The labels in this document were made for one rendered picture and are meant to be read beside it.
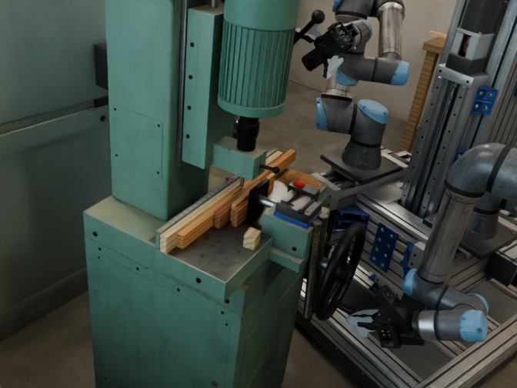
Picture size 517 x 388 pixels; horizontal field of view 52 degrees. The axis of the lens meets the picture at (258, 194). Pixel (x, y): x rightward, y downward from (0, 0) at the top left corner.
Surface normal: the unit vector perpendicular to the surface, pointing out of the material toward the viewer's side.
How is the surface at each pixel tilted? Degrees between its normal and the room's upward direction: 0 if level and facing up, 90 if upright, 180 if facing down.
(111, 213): 0
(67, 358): 0
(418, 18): 90
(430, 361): 0
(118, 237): 90
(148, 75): 90
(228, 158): 90
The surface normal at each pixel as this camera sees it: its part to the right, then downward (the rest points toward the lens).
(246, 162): -0.50, 0.40
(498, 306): 0.11, -0.85
